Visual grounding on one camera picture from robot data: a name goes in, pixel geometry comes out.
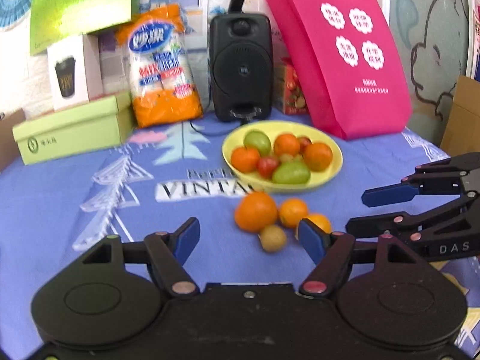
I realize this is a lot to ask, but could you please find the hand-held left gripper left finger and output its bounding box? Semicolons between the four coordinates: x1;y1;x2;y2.
80;217;201;298

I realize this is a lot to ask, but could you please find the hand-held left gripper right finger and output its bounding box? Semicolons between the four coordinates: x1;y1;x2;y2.
298;218;416;298

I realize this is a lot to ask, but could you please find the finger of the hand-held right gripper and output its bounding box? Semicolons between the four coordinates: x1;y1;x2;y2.
345;193;480;241
362;153;480;208

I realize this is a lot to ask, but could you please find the small orange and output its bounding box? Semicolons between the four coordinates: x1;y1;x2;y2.
296;213;333;239
278;199;309;229

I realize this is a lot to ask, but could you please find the large orange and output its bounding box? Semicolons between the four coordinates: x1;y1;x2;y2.
235;191;279;232

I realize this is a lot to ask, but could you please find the green apple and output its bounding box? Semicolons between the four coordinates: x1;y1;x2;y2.
272;161;311;185
244;130;272;156

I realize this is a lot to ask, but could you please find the yellow plate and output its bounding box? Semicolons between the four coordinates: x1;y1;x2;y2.
222;121;344;194

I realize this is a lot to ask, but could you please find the medium orange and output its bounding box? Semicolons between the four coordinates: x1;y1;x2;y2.
274;134;301;157
230;146;261;173
303;142;334;172

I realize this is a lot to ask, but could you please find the brown cardboard box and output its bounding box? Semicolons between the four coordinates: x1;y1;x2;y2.
439;75;480;158
0;109;26;171

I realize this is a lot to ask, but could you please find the blue patterned tablecloth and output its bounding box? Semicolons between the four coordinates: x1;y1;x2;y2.
0;110;480;360

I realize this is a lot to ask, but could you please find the red printed box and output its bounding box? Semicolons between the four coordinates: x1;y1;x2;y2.
274;58;309;116

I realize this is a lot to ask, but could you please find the pink tote bag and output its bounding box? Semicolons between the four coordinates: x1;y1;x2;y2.
263;0;413;141

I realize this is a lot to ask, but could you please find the pale green shoe box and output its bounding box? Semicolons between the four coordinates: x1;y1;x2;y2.
12;92;136;166

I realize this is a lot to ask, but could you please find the orange white snack bag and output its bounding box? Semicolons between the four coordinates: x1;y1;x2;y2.
116;4;203;128

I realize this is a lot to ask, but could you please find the black speaker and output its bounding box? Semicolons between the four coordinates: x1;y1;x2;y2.
208;0;274;122

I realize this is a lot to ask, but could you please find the white pole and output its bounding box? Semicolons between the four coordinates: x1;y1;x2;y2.
374;0;391;42

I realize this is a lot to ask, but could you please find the white cup box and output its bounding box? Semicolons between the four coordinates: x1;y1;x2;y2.
47;34;104;112

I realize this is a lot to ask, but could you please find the bright green gift box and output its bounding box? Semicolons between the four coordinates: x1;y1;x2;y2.
29;0;143;56

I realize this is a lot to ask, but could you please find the black speaker cable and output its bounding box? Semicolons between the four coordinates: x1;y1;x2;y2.
189;119;233;137

